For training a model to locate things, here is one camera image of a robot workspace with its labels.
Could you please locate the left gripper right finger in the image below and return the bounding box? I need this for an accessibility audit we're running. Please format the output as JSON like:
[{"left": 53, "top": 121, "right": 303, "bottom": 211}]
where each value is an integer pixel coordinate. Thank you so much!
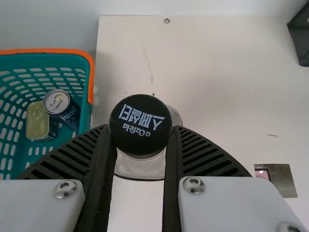
[{"left": 161, "top": 125, "right": 309, "bottom": 232}]

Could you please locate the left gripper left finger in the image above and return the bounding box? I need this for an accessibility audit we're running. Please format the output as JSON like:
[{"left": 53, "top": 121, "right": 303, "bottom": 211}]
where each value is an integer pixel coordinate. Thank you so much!
[{"left": 0, "top": 124, "right": 118, "bottom": 232}]

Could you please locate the dark coffee bottle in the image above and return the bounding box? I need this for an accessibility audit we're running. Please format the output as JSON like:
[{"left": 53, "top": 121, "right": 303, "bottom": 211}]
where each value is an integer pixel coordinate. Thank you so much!
[{"left": 108, "top": 93, "right": 183, "bottom": 181}]

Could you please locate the teal shopping basket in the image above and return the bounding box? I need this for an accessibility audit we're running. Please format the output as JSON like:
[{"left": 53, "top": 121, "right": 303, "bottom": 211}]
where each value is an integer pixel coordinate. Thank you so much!
[{"left": 0, "top": 49, "right": 95, "bottom": 181}]

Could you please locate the rectangular tin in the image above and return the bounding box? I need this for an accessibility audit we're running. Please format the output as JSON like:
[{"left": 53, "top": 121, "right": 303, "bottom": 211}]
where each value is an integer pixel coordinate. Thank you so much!
[{"left": 25, "top": 101, "right": 59, "bottom": 141}]

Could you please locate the can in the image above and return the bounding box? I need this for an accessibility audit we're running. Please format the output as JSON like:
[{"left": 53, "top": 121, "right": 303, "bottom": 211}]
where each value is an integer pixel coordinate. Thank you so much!
[{"left": 42, "top": 88, "right": 82, "bottom": 132}]

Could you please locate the small square scanner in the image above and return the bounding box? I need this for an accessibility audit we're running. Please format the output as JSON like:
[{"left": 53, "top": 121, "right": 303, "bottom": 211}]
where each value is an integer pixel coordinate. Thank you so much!
[{"left": 253, "top": 163, "right": 298, "bottom": 199}]

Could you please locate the dark grey bag with straps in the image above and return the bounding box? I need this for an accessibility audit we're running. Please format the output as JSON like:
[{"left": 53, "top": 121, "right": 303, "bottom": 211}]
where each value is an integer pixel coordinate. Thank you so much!
[{"left": 286, "top": 0, "right": 309, "bottom": 66}]

